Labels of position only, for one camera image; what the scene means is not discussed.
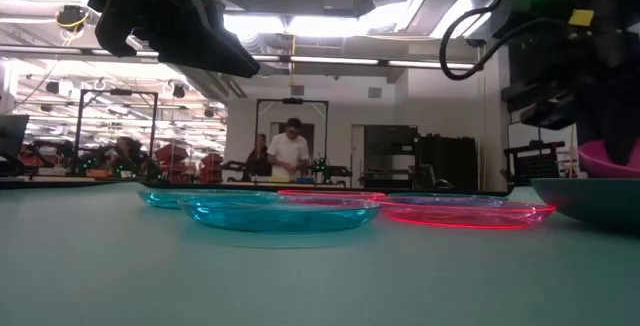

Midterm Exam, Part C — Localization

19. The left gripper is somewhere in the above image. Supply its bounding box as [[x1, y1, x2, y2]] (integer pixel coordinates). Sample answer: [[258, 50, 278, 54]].
[[94, 0, 261, 78]]

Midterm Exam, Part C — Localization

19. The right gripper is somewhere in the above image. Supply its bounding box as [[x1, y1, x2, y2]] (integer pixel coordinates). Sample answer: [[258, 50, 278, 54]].
[[502, 10, 640, 166]]

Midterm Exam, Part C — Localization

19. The pink opaque plastic plate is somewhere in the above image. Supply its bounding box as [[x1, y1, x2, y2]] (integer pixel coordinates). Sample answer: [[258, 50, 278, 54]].
[[577, 138, 640, 180]]

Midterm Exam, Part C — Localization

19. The dark green plastic plate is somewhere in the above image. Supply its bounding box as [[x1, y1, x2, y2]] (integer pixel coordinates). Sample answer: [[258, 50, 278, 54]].
[[530, 177, 640, 233]]

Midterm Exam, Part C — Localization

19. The blue transparent plastic plate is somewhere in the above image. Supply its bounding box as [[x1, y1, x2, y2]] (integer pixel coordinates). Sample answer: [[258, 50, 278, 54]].
[[177, 194, 384, 234], [138, 188, 279, 211]]

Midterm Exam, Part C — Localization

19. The red transparent plastic plate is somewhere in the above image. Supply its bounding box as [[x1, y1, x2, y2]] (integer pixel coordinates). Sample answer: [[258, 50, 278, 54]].
[[372, 196, 557, 231], [277, 188, 387, 201]]

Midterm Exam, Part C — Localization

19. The bright ceiling light panel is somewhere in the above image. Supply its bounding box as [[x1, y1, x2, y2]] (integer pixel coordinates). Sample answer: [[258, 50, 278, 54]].
[[222, 13, 361, 38]]

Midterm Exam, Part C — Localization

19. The black pegboard cart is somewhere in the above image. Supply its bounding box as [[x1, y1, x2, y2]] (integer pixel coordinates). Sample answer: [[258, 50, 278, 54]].
[[503, 140, 566, 187]]

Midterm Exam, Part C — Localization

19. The yellow tape tag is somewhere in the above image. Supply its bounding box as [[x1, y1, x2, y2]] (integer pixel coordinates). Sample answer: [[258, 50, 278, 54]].
[[568, 9, 595, 27]]

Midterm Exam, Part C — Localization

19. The red tool chest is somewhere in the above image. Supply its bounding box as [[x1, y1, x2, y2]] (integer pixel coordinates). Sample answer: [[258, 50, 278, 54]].
[[154, 144, 190, 180], [201, 152, 225, 181]]

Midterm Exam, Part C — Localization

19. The person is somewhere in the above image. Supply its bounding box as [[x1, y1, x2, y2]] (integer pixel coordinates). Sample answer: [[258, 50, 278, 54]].
[[110, 135, 149, 177], [266, 117, 311, 179], [244, 132, 272, 177]]

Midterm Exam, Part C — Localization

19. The dark brown door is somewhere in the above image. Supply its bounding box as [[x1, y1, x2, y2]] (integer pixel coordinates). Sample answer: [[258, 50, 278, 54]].
[[277, 122, 316, 142]]

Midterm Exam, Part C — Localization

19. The black cabinet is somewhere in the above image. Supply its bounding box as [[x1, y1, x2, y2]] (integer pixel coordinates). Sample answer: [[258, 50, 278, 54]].
[[414, 134, 480, 192]]

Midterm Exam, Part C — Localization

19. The dark shelf unit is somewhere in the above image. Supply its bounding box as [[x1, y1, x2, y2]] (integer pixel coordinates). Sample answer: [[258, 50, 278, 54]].
[[363, 124, 419, 190]]

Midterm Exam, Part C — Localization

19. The dark neighbouring work table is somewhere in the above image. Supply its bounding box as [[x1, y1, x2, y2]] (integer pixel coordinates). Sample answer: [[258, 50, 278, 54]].
[[0, 175, 146, 191]]

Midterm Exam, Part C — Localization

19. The dark computer monitor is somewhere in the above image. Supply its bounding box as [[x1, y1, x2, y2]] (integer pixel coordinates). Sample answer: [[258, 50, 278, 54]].
[[0, 114, 30, 163]]

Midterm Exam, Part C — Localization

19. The green table mat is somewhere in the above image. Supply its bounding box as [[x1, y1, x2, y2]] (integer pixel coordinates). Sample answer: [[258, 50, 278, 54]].
[[0, 180, 640, 326]]

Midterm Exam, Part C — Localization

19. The black gantry frame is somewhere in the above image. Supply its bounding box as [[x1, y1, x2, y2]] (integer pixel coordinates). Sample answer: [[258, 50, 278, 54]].
[[253, 97, 330, 177], [74, 89, 160, 176]]

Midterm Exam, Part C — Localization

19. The ceiling device with yellow cable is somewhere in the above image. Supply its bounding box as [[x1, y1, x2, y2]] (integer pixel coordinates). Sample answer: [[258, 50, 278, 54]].
[[54, 4, 92, 47]]

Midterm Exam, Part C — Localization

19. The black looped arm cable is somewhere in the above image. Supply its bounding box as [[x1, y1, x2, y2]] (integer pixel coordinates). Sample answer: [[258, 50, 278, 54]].
[[438, 0, 569, 82]]

